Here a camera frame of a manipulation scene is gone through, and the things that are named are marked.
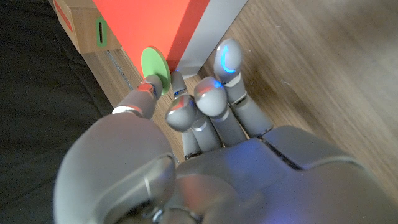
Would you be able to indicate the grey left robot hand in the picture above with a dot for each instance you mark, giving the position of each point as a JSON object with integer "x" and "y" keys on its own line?
{"x": 217, "y": 174}

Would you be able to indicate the green round coin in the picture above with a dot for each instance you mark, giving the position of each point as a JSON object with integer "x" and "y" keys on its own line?
{"x": 154, "y": 63}

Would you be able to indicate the red box with white base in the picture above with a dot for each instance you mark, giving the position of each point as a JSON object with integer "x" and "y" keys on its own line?
{"x": 149, "y": 25}

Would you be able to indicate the wooden box with coin slots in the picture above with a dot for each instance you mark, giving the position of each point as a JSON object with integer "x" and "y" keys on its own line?
{"x": 84, "y": 31}

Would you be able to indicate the black curtain backdrop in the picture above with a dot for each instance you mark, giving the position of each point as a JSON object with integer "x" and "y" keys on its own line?
{"x": 37, "y": 93}

